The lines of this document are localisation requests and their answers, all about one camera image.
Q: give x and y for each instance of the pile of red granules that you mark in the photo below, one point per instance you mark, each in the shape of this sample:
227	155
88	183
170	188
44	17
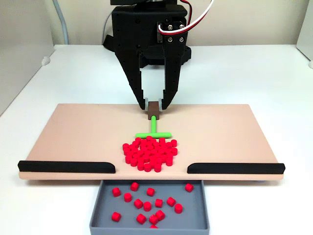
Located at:
146	154

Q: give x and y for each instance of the beige flat board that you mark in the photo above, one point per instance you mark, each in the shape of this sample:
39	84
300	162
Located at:
73	134

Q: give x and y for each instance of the white round cap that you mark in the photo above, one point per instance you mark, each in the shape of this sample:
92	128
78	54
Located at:
45	60

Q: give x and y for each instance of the red cylindrical granule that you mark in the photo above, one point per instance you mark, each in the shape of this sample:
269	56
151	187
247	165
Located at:
141	218
178	208
116	192
160	214
147	206
127	197
153	219
150	191
159	203
134	186
138	203
171	201
116	216
189	187

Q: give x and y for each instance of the grey rectangular tray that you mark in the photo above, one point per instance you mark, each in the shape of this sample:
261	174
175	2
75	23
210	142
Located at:
195	210

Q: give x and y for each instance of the black edge rail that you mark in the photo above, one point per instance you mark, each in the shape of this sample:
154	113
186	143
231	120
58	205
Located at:
63	167
234	168

